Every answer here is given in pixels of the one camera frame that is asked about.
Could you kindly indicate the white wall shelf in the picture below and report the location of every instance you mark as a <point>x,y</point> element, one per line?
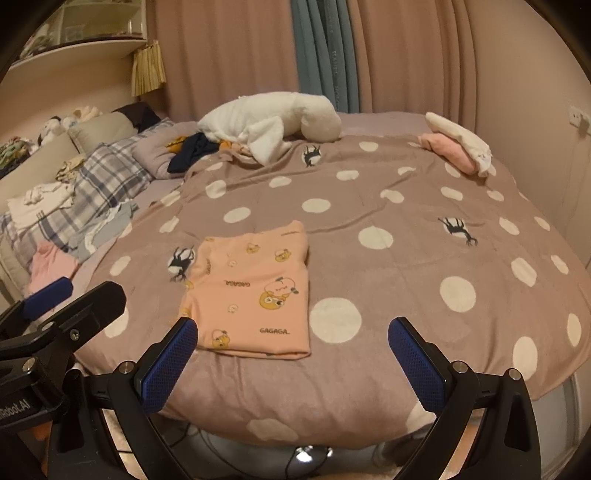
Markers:
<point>78,50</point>

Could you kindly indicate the dark brown pillow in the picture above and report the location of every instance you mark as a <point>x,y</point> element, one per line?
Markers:
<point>141,115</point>

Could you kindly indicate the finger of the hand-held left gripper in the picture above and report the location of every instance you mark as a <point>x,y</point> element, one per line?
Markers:
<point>48,295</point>
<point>92,304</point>

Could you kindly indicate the pink folded garment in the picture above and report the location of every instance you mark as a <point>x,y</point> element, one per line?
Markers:
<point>448,150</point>

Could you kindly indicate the plain pink garment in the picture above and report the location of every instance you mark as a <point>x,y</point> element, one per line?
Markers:
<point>51,263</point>

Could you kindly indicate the navy cloth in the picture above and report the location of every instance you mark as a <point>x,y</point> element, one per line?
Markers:
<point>191,154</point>

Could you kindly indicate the grey-blue garment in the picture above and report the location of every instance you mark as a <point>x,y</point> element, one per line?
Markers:
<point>106,226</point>

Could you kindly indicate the white folded garment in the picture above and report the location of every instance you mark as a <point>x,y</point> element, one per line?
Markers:
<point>461,136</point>

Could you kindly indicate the yellow fringed shade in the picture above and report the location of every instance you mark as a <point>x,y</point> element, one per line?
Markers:
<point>147,69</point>

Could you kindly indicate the beige headboard cushion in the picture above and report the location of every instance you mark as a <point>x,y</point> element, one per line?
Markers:
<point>101,124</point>
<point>37,161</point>

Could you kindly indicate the wall socket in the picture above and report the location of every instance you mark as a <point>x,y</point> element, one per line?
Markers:
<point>579,117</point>

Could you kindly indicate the black and white plush toy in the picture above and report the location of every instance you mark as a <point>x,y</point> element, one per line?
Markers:
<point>53,127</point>

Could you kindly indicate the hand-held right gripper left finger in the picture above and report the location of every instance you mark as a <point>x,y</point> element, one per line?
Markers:
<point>168,364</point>

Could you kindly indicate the green patterned cloth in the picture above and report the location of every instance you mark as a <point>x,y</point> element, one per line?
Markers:
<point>11,154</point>

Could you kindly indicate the orange toy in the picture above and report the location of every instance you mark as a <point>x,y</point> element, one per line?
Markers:
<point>174,144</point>

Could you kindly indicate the pink cartoon print shirt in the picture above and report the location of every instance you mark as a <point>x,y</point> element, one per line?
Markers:
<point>258,286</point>

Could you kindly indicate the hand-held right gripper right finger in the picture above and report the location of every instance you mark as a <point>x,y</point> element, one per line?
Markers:
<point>415,364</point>

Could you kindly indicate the cream plush toy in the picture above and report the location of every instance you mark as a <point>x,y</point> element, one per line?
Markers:
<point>87,112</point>

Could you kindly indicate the bed with mauve sheet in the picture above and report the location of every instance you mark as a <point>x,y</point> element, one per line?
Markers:
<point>383,121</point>

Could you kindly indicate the beige patterned cloth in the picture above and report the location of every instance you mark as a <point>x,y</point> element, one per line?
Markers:
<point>71,168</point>

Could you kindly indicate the mauve pillow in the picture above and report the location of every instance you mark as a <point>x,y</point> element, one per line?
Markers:
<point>152,154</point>

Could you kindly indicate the mauve polka dot blanket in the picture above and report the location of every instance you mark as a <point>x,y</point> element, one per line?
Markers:
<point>392,277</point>

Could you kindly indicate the white fleece garment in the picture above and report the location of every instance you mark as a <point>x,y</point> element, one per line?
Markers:
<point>277,115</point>

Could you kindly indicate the plaid pillow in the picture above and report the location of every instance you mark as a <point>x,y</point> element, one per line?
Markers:
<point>97,184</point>

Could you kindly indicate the white folded clothes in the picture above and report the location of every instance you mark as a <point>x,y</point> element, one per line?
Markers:
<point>41,198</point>

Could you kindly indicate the pink curtain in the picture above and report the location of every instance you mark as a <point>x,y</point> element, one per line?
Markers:
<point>231,55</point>

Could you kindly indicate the teal curtain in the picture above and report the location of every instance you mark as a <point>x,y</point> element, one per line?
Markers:
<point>325,55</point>

